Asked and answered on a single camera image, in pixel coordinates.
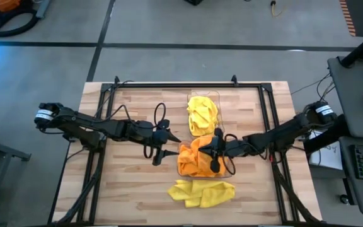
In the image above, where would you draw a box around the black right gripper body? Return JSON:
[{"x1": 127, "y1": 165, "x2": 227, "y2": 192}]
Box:
[{"x1": 211, "y1": 127, "x2": 244, "y2": 173}]

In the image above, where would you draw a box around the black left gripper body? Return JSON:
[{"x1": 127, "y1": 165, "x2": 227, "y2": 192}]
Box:
[{"x1": 137, "y1": 119, "x2": 170, "y2": 166}]

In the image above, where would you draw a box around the orange microfiber towel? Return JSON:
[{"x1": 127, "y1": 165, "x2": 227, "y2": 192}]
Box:
[
  {"x1": 177, "y1": 147, "x2": 201, "y2": 177},
  {"x1": 190, "y1": 135, "x2": 223, "y2": 158},
  {"x1": 197, "y1": 156, "x2": 227, "y2": 178}
]

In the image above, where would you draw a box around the yellow microfiber towel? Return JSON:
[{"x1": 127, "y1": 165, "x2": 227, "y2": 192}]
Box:
[
  {"x1": 187, "y1": 96, "x2": 219, "y2": 124},
  {"x1": 188, "y1": 120, "x2": 217, "y2": 137},
  {"x1": 167, "y1": 178, "x2": 236, "y2": 209}
]

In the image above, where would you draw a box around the clear plastic basket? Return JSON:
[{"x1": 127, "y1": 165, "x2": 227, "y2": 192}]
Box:
[
  {"x1": 176, "y1": 140, "x2": 234, "y2": 179},
  {"x1": 186, "y1": 90, "x2": 222, "y2": 138}
]

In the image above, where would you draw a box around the white paper sheet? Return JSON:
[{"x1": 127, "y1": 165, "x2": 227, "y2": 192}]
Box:
[{"x1": 308, "y1": 129, "x2": 343, "y2": 171}]

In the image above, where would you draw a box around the black side desk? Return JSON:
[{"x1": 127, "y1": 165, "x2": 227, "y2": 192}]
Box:
[{"x1": 327, "y1": 55, "x2": 363, "y2": 139}]

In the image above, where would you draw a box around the black monitor pole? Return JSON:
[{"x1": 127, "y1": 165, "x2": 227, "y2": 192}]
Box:
[{"x1": 340, "y1": 26, "x2": 363, "y2": 69}]

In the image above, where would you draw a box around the orange shop vacuum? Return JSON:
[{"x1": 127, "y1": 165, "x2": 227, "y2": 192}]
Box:
[{"x1": 0, "y1": 0, "x2": 49, "y2": 38}]

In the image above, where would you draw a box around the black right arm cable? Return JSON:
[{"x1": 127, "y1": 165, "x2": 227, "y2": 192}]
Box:
[{"x1": 222, "y1": 134, "x2": 272, "y2": 176}]

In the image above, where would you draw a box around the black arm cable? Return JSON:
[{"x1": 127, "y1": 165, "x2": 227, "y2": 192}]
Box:
[
  {"x1": 222, "y1": 134, "x2": 272, "y2": 176},
  {"x1": 95, "y1": 102, "x2": 167, "y2": 160}
]

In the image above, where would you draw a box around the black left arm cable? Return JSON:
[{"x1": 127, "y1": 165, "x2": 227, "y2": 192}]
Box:
[{"x1": 95, "y1": 102, "x2": 167, "y2": 160}]

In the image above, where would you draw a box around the black aluminium table frame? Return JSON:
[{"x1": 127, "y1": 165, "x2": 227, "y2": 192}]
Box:
[{"x1": 47, "y1": 74, "x2": 323, "y2": 227}]

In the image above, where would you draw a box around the yellow power cable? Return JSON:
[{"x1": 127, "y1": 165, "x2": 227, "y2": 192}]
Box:
[{"x1": 270, "y1": 0, "x2": 284, "y2": 18}]

